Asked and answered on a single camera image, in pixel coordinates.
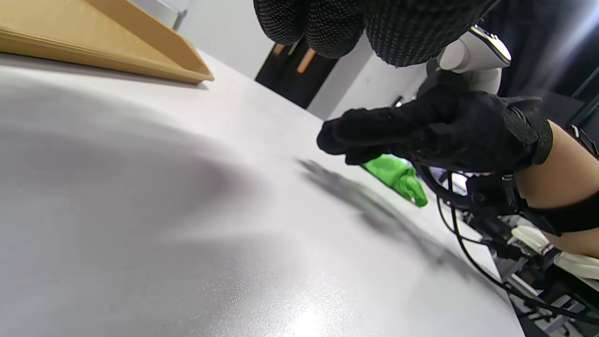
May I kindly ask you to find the person's left hand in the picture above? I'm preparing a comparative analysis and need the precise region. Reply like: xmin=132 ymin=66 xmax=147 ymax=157
xmin=253 ymin=0 xmax=492 ymax=67

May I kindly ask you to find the person's right hand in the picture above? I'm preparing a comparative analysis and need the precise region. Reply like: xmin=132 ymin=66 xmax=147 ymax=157
xmin=317 ymin=70 xmax=554 ymax=174

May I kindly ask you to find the green square towel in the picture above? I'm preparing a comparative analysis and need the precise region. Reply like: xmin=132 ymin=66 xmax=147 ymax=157
xmin=362 ymin=154 xmax=429 ymax=208

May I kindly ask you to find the brown plastic food tray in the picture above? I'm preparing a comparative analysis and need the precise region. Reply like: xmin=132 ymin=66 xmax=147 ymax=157
xmin=0 ymin=0 xmax=215 ymax=85

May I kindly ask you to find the person's right forearm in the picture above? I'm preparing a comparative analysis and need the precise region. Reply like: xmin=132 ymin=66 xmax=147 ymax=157
xmin=514 ymin=120 xmax=599 ymax=259

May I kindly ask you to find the grey white right hand controller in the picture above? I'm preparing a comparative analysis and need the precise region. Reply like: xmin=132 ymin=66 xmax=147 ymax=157
xmin=437 ymin=25 xmax=512 ymax=95

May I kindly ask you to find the black furniture panel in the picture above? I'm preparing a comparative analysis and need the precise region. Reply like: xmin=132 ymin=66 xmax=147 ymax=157
xmin=255 ymin=37 xmax=340 ymax=110

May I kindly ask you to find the black cable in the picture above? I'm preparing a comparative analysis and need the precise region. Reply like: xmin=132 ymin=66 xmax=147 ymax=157
xmin=414 ymin=164 xmax=599 ymax=324

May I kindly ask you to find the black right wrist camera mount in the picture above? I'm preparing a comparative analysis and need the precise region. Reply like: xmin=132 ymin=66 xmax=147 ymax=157
xmin=468 ymin=173 xmax=599 ymax=237

